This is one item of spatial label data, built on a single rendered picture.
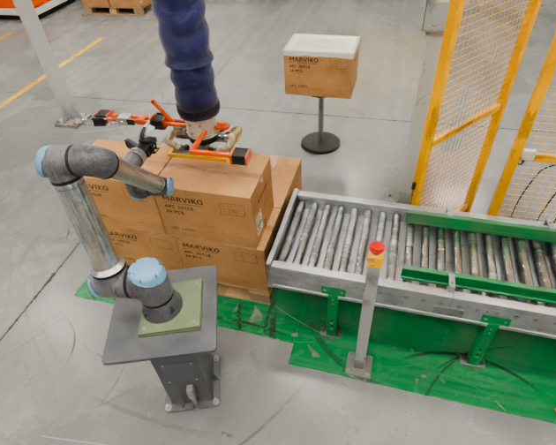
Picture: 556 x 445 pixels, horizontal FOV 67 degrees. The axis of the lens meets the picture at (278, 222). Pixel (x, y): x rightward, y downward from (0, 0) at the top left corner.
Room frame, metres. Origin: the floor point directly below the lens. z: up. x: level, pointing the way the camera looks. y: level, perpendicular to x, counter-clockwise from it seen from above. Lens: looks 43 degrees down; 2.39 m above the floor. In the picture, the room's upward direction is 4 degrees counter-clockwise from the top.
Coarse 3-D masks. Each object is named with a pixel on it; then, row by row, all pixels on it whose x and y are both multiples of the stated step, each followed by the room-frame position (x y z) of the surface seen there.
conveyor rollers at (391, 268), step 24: (312, 216) 2.02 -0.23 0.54; (336, 216) 2.00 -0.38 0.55; (384, 216) 1.97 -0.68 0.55; (288, 240) 1.82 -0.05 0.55; (336, 240) 1.80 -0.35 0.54; (360, 240) 1.78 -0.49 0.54; (408, 240) 1.74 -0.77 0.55; (456, 240) 1.71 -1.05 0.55; (504, 240) 1.68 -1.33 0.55; (312, 264) 1.61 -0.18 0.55; (360, 264) 1.58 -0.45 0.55; (408, 264) 1.56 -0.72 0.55; (456, 264) 1.53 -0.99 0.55; (504, 264) 1.51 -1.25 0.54; (528, 264) 1.49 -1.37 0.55; (456, 288) 1.37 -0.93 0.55; (552, 288) 1.33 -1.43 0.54
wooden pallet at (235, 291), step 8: (224, 288) 1.91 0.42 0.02; (232, 288) 1.90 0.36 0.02; (240, 288) 1.81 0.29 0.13; (248, 288) 1.79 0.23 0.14; (272, 288) 1.81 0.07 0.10; (232, 296) 1.83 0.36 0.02; (240, 296) 1.83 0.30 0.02; (248, 296) 1.82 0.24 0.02; (256, 296) 1.78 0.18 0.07; (264, 296) 1.76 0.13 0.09; (272, 296) 1.80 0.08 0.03
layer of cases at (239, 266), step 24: (288, 168) 2.58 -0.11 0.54; (288, 192) 2.30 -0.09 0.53; (120, 240) 2.07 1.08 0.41; (144, 240) 2.01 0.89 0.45; (168, 240) 1.95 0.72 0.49; (192, 240) 1.90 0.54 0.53; (264, 240) 1.84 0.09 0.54; (168, 264) 1.97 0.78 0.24; (192, 264) 1.91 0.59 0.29; (216, 264) 1.86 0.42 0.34; (240, 264) 1.80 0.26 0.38; (264, 264) 1.75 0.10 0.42; (264, 288) 1.76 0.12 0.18
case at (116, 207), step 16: (96, 144) 2.45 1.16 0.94; (112, 144) 2.43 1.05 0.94; (160, 160) 2.20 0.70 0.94; (96, 192) 2.08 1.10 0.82; (112, 192) 2.04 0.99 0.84; (128, 192) 2.01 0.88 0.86; (112, 208) 2.06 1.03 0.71; (128, 208) 2.02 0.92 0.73; (144, 208) 1.99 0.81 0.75; (112, 224) 2.07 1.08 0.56; (128, 224) 2.03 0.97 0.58; (144, 224) 2.00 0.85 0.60; (160, 224) 1.96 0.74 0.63
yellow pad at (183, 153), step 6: (186, 144) 2.00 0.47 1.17; (174, 150) 1.99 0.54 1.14; (180, 150) 1.98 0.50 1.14; (186, 150) 1.98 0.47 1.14; (210, 150) 1.94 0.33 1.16; (174, 156) 1.96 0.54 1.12; (180, 156) 1.95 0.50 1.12; (186, 156) 1.94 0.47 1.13; (192, 156) 1.93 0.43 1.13; (198, 156) 1.92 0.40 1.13; (204, 156) 1.91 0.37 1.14; (210, 156) 1.91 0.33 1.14
